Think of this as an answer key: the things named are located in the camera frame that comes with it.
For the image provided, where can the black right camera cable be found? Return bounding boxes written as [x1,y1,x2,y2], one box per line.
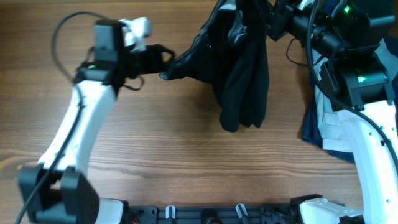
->
[285,0,398,175]

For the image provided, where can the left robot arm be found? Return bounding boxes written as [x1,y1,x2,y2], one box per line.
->
[18,17,168,223]

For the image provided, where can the black shorts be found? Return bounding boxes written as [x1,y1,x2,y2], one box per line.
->
[160,0,269,132]

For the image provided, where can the black camera cable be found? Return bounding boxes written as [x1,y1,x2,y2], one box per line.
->
[285,0,398,175]
[14,11,108,224]

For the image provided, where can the black left camera cable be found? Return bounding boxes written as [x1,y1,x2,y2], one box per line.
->
[14,11,108,224]

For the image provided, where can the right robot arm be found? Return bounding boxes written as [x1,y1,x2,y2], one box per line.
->
[257,0,397,223]

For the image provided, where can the light blue denim shorts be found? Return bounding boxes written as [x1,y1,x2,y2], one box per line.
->
[310,37,398,153]

